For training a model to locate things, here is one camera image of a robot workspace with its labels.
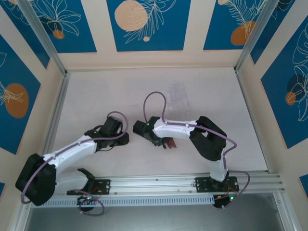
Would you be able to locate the red leather card holder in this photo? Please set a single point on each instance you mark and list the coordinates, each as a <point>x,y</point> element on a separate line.
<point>172,144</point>

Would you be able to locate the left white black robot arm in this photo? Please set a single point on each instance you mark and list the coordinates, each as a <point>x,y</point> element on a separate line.
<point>72,149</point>

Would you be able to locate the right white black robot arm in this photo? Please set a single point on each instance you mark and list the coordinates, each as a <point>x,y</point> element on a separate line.
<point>173,130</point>

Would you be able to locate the clear acrylic card stand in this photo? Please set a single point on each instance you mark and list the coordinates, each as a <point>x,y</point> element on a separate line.
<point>179,101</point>

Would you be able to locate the black controller board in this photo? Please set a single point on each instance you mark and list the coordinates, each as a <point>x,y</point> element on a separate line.
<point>226,201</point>
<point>85,201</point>

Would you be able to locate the grey metal sheet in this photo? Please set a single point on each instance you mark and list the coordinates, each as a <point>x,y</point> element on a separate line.
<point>154,219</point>

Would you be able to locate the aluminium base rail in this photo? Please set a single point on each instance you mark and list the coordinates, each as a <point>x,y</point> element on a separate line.
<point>149,185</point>

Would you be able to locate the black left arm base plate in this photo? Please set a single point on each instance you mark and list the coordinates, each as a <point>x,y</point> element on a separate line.
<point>103,186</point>

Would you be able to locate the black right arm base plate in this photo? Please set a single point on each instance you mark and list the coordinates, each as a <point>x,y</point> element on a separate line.
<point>202,185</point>

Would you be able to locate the aluminium side rail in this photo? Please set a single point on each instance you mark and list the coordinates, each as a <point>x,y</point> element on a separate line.
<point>252,120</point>
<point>55,120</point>

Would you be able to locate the aluminium frame post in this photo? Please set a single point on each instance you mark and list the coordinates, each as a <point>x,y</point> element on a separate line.
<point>257,36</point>
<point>286,216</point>
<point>41,36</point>
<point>20,216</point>

